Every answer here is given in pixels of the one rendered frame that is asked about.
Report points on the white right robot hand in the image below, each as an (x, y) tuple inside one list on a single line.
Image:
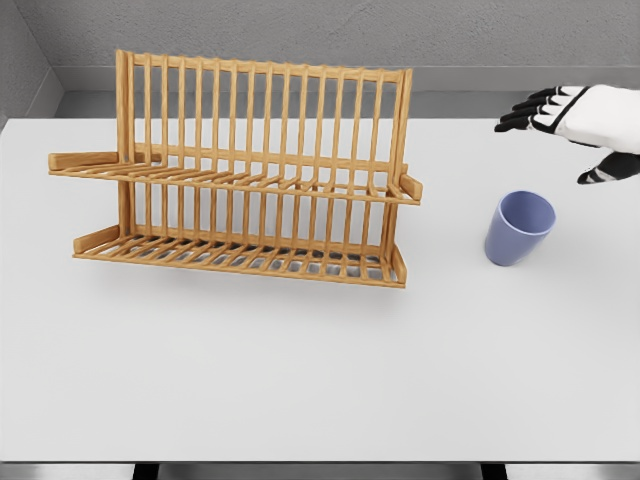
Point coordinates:
[(602, 117)]

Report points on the blue plastic cup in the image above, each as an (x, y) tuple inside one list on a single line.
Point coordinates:
[(517, 230)]

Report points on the wooden two-tier dish rack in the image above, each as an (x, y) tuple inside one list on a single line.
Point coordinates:
[(260, 170)]

